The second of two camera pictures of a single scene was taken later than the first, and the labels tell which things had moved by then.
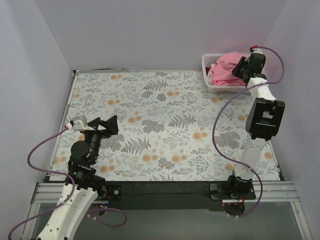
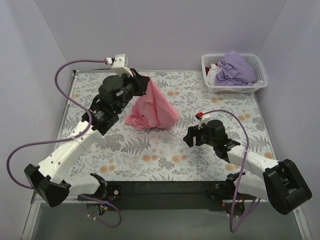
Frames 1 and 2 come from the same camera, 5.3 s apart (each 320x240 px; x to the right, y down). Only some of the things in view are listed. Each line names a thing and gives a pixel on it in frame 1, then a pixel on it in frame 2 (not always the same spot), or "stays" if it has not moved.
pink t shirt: (221, 71) -> (151, 111)
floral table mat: (170, 128) stays
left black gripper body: (100, 128) -> (140, 83)
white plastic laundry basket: (208, 59) stays
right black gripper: (243, 68) -> (194, 137)
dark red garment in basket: (207, 70) stays
